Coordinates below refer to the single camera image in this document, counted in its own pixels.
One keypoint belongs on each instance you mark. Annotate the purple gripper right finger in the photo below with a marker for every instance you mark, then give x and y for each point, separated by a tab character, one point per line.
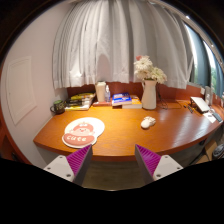
153	166

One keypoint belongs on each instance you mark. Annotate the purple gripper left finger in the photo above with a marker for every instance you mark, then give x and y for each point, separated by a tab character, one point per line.
72	167

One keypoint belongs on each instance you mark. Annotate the pink cartoon mouse pad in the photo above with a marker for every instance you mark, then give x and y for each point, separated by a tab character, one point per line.
82	132

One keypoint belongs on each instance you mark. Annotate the white computer mouse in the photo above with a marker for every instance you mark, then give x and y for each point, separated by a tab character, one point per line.
148	122

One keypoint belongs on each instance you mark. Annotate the dark green mug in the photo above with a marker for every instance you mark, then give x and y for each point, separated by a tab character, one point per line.
58	107

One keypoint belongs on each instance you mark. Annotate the orange book under blue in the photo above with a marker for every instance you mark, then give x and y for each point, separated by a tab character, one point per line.
135	104

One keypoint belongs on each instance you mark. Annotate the yellow green book stack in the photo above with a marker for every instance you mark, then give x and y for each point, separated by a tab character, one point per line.
81	101

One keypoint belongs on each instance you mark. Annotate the white ceramic vase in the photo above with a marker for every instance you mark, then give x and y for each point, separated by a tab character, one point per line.
149	95

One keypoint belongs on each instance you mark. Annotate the white laptop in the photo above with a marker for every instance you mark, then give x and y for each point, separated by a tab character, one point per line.
200	103

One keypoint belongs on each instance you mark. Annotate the clear spray bottle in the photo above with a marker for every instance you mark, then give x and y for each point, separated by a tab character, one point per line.
107	94

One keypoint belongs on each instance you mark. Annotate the white tissue canister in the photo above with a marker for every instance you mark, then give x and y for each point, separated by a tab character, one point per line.
100	91

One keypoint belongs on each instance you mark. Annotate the white flower bouquet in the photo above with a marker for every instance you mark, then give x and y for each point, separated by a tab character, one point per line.
145	70

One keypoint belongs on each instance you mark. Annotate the white sheer curtain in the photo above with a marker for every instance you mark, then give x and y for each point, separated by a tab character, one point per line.
99	40

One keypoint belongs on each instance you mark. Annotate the white wall panel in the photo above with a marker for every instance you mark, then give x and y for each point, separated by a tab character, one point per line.
19	88

